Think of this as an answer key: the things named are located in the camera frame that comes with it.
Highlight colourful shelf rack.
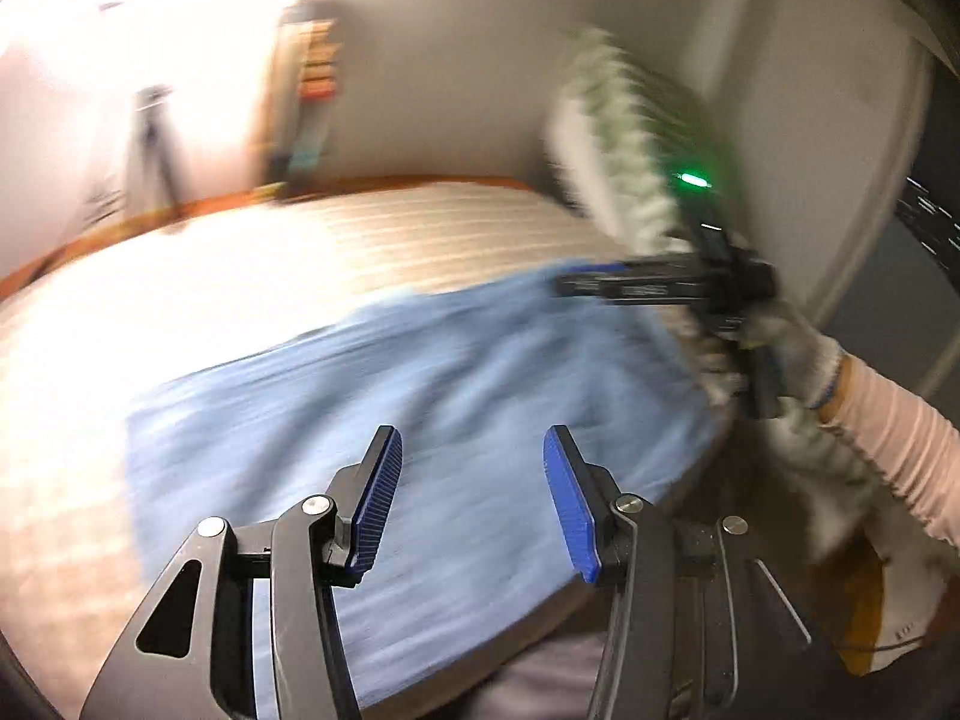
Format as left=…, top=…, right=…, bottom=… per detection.
left=259, top=0, right=350, bottom=200

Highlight dark speckled object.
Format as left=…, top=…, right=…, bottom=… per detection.
left=896, top=176, right=960, bottom=271

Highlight small black tripod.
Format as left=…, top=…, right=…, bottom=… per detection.
left=124, top=86, right=185, bottom=211

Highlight person's right hand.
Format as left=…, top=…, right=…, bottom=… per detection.
left=739, top=296, right=845, bottom=410

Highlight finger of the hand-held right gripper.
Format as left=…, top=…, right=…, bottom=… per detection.
left=556, top=259, right=706, bottom=305

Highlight yellow and white bag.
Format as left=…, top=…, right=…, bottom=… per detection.
left=825, top=532, right=953, bottom=676

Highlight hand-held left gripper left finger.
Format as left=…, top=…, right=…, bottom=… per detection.
left=79, top=425, right=404, bottom=720

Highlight white green patterned throw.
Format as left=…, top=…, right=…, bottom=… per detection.
left=544, top=26, right=960, bottom=601

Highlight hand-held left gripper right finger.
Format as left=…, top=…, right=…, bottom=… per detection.
left=543, top=424, right=815, bottom=720

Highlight person's clothing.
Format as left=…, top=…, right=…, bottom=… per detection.
left=360, top=634, right=612, bottom=720

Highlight light blue denim pants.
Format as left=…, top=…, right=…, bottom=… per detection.
left=124, top=262, right=725, bottom=713

